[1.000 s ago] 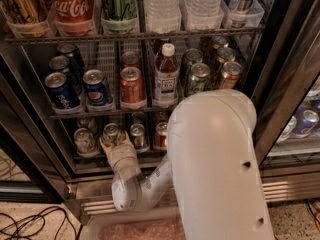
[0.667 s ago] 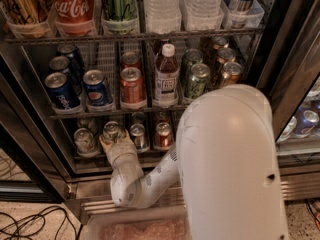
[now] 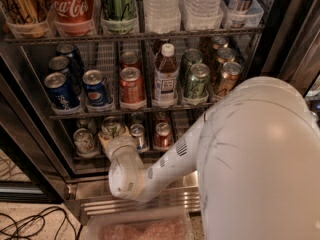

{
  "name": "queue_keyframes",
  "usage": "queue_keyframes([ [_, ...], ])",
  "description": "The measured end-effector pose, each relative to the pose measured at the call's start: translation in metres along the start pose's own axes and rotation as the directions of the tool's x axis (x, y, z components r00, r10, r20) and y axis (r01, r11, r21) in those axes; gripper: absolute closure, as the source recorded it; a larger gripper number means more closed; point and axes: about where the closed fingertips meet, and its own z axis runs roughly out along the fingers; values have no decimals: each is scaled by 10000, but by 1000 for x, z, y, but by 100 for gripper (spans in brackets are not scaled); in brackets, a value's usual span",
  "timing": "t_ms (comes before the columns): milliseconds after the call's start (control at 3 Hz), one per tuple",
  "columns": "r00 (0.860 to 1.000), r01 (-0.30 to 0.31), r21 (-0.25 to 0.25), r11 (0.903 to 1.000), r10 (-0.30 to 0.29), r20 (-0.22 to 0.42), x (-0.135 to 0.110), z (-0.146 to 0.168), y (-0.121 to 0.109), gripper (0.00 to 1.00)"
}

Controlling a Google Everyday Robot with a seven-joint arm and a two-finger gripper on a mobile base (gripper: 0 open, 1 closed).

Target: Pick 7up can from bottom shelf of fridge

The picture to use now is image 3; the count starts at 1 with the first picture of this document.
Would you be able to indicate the left water bottle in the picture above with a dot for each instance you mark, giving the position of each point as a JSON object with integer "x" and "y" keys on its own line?
{"x": 162, "y": 16}

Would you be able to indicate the glass fridge door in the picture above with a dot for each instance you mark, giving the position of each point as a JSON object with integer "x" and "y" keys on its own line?
{"x": 294, "y": 55}

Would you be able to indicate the wire shelf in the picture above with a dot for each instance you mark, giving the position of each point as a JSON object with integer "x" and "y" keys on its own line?
{"x": 8, "y": 38}
{"x": 55, "y": 116}

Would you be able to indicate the pepsi can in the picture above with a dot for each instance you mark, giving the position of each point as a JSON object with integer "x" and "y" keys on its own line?
{"x": 72, "y": 52}
{"x": 60, "y": 92}
{"x": 63, "y": 65}

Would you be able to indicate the top wire shelf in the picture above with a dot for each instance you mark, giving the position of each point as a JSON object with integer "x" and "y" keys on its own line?
{"x": 8, "y": 38}

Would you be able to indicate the rear dark can bottom shelf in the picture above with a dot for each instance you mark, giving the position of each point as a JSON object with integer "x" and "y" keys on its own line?
{"x": 137, "y": 118}

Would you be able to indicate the water bottle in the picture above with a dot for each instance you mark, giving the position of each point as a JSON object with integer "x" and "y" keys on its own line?
{"x": 201, "y": 14}
{"x": 162, "y": 16}

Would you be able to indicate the front gold can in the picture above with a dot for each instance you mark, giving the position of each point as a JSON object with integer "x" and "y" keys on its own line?
{"x": 227, "y": 78}

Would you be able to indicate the front green can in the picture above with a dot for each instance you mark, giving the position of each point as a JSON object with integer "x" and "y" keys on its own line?
{"x": 197, "y": 79}

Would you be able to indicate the orange red can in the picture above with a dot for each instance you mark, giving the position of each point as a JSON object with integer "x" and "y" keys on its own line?
{"x": 130, "y": 59}
{"x": 131, "y": 85}

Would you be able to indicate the gold can top shelf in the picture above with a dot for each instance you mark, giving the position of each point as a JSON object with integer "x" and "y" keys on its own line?
{"x": 27, "y": 12}

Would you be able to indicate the middle gold can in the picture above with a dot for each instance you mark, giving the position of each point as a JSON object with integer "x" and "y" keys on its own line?
{"x": 222, "y": 56}

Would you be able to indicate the Coca-Cola can top shelf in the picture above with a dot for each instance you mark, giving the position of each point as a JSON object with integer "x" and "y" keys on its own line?
{"x": 73, "y": 15}

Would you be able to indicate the front red can bottom shelf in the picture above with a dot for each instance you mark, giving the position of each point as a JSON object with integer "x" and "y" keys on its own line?
{"x": 163, "y": 135}

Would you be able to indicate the green white 7up can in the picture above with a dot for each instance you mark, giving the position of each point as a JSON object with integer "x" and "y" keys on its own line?
{"x": 111, "y": 127}

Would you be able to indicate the rear gold can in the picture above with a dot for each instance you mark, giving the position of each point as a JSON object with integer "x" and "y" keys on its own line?
{"x": 212, "y": 44}

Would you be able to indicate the rear red can bottom shelf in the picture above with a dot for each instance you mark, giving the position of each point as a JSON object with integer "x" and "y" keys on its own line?
{"x": 161, "y": 117}

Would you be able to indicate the rear left Pepsi can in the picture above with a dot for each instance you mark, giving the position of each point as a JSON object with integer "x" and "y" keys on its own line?
{"x": 72, "y": 52}

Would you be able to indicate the red can shelf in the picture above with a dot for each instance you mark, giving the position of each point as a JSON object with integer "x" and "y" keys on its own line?
{"x": 163, "y": 135}
{"x": 161, "y": 117}

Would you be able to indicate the rear orange red can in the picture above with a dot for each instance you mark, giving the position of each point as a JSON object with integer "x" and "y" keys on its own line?
{"x": 130, "y": 59}

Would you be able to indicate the middle wire shelf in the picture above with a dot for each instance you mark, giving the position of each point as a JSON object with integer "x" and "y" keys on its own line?
{"x": 55, "y": 116}

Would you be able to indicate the tea bottle middle shelf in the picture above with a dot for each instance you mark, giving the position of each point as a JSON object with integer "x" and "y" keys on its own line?
{"x": 165, "y": 74}

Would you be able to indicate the right water bottle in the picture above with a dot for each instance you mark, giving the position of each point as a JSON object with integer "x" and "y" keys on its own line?
{"x": 201, "y": 14}

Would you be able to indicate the rear silver can bottom shelf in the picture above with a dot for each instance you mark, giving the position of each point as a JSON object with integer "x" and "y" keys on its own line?
{"x": 88, "y": 123}

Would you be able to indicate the steel fridge base grille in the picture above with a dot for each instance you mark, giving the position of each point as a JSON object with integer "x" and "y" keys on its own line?
{"x": 91, "y": 196}

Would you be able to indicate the front orange red can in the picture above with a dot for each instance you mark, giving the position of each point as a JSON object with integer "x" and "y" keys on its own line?
{"x": 131, "y": 85}

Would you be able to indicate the clear plastic bin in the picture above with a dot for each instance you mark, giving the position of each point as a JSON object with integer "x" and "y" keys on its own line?
{"x": 169, "y": 223}

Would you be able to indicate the front silver can bottom shelf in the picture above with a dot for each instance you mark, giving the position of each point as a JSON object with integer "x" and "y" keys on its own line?
{"x": 84, "y": 141}

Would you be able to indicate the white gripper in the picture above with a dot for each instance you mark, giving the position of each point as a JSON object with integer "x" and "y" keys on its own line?
{"x": 115, "y": 146}

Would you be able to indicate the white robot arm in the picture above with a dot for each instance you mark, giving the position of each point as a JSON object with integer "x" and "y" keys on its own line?
{"x": 256, "y": 153}

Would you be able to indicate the middle left Pepsi can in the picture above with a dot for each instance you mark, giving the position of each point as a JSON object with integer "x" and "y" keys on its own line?
{"x": 63, "y": 65}

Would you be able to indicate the front left Pepsi can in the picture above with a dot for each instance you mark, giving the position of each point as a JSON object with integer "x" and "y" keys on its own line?
{"x": 60, "y": 92}

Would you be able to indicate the rear green can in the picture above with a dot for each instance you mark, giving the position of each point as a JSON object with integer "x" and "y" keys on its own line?
{"x": 190, "y": 57}

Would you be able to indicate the green can top shelf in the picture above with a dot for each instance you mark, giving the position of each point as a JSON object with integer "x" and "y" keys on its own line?
{"x": 120, "y": 15}

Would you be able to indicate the front blue silver can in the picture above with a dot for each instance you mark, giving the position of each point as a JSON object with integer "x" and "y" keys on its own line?
{"x": 137, "y": 131}

